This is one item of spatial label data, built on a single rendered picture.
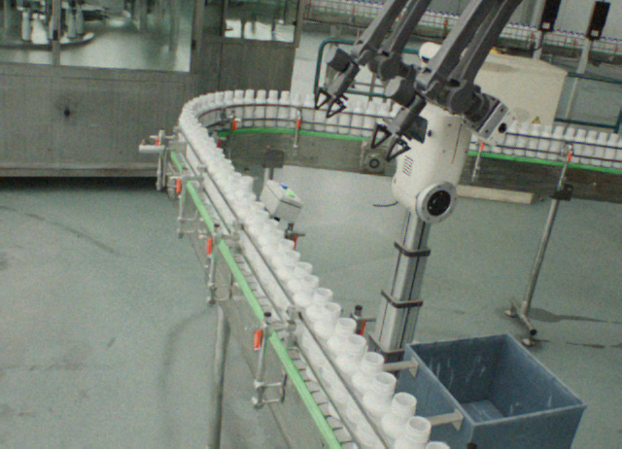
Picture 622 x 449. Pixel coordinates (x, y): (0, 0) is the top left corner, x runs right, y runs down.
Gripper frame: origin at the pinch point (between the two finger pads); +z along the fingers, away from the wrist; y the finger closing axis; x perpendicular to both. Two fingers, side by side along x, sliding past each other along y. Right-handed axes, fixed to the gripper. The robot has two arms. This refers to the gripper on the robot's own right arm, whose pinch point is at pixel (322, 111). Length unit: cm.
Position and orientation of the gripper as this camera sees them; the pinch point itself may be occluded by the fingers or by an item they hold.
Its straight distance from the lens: 239.3
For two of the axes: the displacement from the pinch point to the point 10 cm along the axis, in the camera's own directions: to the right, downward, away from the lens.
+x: 7.1, 3.8, 5.9
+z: -5.7, 8.1, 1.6
